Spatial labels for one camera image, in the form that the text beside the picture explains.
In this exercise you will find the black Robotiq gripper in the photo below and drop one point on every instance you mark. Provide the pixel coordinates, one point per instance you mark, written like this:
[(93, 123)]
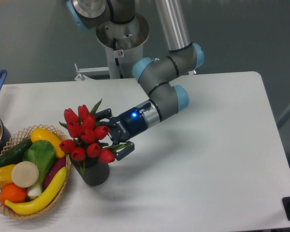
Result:
[(123, 127)]

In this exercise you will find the red tulip bouquet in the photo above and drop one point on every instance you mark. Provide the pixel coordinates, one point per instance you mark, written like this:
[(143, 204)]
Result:
[(87, 132)]

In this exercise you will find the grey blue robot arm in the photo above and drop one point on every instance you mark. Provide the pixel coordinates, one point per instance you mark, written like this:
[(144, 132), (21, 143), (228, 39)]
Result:
[(164, 100)]

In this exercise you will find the dark grey ribbed vase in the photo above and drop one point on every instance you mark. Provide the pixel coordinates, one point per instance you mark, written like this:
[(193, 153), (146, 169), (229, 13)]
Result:
[(92, 171)]

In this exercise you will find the purple sweet potato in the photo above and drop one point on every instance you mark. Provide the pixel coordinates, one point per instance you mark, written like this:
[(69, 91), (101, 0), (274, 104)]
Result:
[(55, 168)]

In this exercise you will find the green bok choy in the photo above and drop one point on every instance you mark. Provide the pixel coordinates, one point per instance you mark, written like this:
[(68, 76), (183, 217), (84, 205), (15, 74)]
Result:
[(43, 155)]

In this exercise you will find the yellow squash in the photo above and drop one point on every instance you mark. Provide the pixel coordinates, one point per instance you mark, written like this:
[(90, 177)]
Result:
[(44, 134)]

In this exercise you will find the yellow banana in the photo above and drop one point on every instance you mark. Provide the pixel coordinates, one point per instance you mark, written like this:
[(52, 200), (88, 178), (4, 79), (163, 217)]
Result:
[(41, 202)]

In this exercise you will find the woven wicker basket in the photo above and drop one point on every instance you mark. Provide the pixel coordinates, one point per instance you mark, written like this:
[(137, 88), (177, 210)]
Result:
[(24, 135)]

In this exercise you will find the green cucumber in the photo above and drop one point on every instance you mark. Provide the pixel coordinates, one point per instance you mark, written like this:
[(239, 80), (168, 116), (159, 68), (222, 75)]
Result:
[(15, 154)]

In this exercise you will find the orange fruit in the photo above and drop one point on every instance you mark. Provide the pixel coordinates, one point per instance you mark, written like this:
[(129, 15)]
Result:
[(13, 193)]

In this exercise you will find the yellow bell pepper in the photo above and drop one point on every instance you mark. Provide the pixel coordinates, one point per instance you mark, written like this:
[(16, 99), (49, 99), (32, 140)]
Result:
[(6, 175)]

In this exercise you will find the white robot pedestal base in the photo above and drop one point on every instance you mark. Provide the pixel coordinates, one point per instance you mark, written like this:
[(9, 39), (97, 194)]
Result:
[(123, 43)]

